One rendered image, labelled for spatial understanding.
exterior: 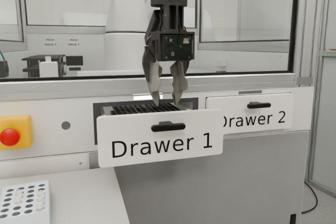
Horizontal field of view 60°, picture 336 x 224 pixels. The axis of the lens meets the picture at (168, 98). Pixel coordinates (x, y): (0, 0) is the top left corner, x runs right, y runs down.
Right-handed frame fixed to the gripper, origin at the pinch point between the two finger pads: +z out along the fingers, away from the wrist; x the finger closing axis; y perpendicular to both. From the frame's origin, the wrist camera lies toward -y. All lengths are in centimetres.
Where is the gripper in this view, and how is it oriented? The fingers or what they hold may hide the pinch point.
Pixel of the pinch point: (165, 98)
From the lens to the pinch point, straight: 62.3
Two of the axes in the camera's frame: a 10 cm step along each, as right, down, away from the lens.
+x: 9.6, -0.5, 2.8
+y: 2.9, 1.9, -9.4
